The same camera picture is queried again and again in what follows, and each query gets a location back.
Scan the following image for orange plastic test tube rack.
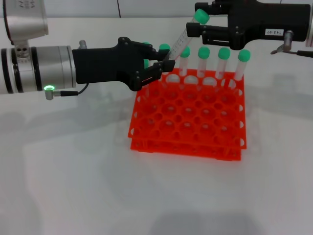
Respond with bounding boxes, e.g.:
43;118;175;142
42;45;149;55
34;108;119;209
127;66;247;162

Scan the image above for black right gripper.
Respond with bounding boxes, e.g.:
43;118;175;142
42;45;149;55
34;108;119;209
185;0;311;51

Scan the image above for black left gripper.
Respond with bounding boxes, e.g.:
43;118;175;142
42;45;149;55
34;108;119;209
72;36;176;92

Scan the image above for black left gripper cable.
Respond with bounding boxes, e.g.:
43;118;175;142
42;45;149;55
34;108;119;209
45;82;89;100

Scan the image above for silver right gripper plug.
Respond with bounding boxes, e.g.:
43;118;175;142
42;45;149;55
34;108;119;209
283;29;294;53

